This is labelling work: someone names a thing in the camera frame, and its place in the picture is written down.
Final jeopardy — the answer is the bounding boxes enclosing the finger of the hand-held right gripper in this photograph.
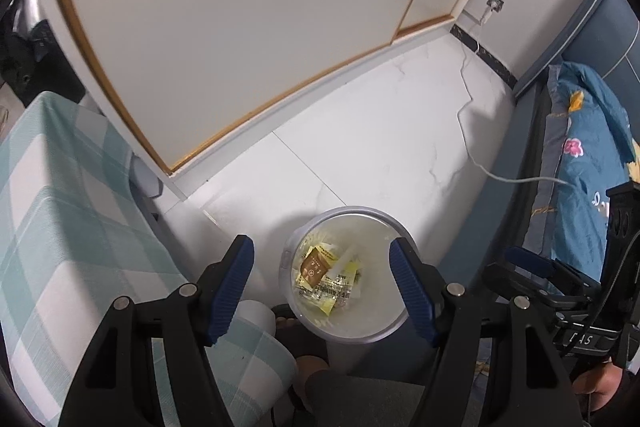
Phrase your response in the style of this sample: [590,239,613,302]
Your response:
[504,247,569,281]
[482,262,552,306]

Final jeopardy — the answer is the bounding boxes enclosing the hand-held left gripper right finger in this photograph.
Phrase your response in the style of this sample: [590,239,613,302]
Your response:
[387,236,583,427]

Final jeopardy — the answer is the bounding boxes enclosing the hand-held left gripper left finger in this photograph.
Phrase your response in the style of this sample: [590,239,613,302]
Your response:
[59,234,256,427]

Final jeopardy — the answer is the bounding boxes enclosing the white plastic trash bin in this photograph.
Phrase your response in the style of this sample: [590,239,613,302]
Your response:
[279,205,417,346]

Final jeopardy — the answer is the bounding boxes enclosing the small yellow snack wrapper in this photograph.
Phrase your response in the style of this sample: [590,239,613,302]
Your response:
[331,258,362,281]

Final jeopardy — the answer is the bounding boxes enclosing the large yellow snack wrapper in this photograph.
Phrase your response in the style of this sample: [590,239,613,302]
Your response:
[299,274,369,315]

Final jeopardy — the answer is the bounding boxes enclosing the brown foil wrapper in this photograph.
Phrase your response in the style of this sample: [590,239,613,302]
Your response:
[299,247,334,284]

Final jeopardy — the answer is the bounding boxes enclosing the person's right hand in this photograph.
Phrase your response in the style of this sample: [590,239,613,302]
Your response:
[572,359,623,413]

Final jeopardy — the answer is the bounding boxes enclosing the black slipper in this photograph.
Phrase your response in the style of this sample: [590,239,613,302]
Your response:
[272,303,332,365]

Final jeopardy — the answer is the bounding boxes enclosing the blue floral bedding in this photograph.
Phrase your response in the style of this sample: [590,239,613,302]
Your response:
[545,61,640,288]

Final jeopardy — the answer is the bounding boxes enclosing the person's foot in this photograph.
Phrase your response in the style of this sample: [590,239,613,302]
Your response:
[275,314,332,408]

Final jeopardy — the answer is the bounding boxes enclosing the person's grey pants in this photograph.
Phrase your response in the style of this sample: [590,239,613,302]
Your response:
[300,369,427,427]

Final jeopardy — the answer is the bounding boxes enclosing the teal checkered tablecloth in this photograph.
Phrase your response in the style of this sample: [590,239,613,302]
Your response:
[0,91,298,427]

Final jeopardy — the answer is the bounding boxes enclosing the black backpack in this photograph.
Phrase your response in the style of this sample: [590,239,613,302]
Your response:
[0,7,87,104]

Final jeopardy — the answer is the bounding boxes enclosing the white charging cable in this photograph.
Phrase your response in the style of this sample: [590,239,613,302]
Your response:
[456,12,576,188]

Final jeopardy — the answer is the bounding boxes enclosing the blue grey bed frame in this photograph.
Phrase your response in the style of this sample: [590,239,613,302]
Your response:
[512,0,640,268]

